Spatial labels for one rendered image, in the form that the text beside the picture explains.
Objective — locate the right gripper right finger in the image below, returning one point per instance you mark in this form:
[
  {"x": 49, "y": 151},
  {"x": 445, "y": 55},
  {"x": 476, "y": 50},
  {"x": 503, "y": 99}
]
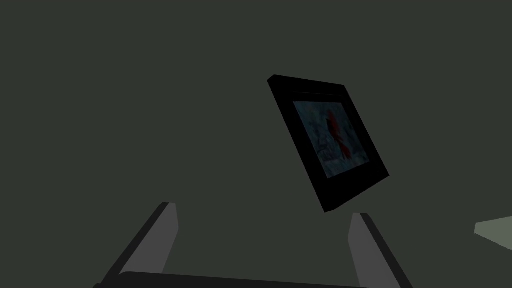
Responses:
[{"x": 370, "y": 254}]

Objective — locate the black framed picture red bird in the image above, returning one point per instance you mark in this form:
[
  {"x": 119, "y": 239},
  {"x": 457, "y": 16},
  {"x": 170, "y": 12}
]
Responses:
[{"x": 330, "y": 140}]

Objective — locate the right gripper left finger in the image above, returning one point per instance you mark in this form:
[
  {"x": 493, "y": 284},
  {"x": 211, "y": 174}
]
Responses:
[{"x": 154, "y": 242}]

